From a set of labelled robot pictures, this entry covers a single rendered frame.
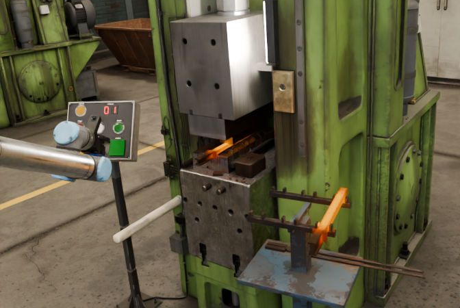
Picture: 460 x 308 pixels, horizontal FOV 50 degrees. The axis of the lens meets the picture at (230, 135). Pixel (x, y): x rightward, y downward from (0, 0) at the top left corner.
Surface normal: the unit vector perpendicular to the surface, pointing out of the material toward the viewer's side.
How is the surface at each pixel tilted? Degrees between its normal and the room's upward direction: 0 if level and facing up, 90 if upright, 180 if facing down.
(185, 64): 90
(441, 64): 90
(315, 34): 90
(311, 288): 0
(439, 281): 0
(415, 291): 0
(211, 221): 90
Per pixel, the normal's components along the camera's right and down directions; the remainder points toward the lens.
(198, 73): -0.58, 0.31
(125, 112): -0.19, -0.18
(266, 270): -0.07, -0.94
